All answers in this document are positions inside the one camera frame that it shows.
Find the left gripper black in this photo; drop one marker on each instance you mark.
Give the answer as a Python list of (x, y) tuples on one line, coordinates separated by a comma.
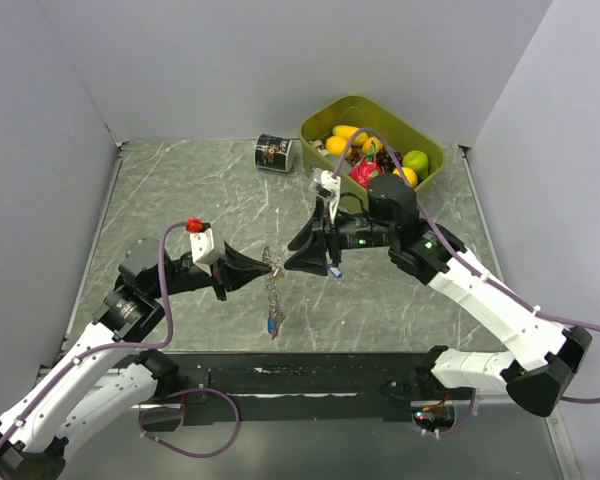
[(236, 270)]

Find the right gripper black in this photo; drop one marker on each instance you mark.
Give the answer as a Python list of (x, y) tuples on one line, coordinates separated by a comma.
[(311, 257)]

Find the round metal key ring disc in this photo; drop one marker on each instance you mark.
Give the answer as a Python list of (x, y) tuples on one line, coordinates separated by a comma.
[(271, 259)]

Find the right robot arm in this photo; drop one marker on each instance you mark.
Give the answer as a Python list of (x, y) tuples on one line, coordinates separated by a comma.
[(540, 358)]

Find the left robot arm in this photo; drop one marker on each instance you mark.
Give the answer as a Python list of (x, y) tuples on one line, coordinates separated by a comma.
[(117, 361)]

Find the blue tag loose key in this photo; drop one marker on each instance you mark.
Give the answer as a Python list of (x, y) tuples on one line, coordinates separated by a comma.
[(335, 272)]

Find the red dragon fruit toy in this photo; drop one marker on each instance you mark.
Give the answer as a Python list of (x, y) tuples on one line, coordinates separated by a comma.
[(365, 170)]

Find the black printed paper cup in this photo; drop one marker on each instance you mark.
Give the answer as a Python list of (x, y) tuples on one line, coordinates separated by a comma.
[(273, 153)]

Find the yellow lemon toy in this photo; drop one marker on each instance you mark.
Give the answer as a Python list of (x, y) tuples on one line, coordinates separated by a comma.
[(337, 145)]

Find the dark grapes toy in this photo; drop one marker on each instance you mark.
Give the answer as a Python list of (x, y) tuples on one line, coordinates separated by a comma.
[(381, 159)]

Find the orange fruit toy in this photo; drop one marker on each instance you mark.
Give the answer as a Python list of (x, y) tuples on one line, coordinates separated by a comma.
[(372, 145)]

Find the yellow mango toy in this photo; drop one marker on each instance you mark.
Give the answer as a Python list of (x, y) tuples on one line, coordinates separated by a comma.
[(346, 132)]

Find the yellow pear toy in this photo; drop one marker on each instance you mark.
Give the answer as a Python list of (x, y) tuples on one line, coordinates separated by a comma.
[(409, 174)]

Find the green apple toy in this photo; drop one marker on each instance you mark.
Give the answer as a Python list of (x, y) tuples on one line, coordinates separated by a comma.
[(417, 161)]

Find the green plastic bin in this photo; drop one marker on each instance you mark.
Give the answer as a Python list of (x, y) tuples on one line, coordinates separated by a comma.
[(397, 136)]

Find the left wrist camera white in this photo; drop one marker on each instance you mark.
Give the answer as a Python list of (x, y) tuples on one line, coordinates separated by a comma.
[(207, 247)]

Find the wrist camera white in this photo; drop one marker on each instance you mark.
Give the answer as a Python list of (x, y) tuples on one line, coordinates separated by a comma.
[(328, 188), (207, 247)]

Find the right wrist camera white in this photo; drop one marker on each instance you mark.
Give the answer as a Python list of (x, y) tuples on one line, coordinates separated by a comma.
[(328, 188)]

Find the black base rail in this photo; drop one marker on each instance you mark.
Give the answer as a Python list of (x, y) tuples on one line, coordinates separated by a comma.
[(222, 387)]

